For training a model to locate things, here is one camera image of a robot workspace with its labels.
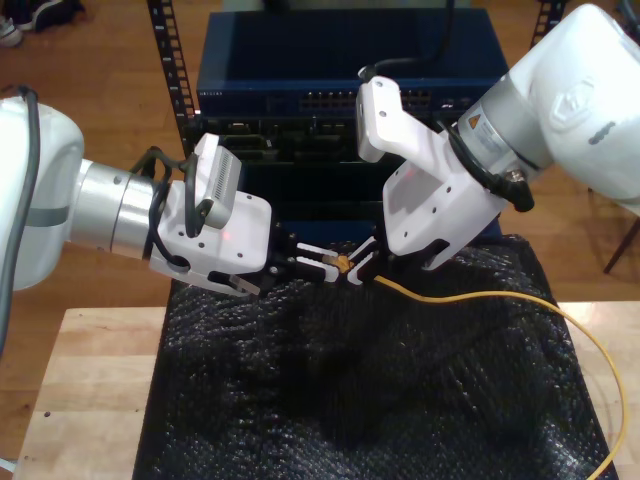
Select black camera cable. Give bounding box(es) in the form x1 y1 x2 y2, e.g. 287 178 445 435
357 0 457 82

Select blue network switch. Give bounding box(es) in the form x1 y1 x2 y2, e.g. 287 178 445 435
195 10 516 119

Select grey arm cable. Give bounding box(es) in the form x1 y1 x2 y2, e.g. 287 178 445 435
0 84 42 361

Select blue base panel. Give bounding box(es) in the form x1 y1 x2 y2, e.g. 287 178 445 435
272 218 504 246

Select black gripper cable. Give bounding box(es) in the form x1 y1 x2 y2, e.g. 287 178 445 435
446 121 535 214
130 144 204 267

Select black perforated rack post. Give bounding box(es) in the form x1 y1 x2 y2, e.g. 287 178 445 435
529 0 569 49
146 0 204 151

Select black rack server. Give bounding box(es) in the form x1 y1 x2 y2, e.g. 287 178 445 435
182 113 454 164

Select yellow network cable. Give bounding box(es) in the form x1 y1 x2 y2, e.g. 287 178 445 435
322 252 630 480

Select dark sneaker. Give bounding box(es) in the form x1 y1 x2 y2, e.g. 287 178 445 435
12 0 86 31

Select black bubble mat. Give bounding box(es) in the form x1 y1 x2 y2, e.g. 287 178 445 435
130 232 621 480

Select white sneaker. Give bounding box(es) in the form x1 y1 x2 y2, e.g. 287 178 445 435
0 14 24 49

